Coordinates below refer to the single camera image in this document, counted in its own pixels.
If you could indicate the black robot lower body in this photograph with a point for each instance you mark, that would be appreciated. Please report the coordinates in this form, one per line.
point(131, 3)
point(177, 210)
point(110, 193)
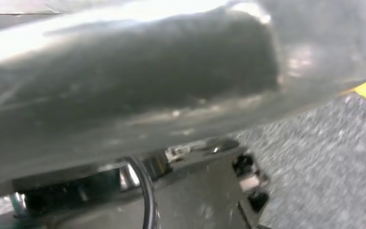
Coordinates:
point(202, 189)

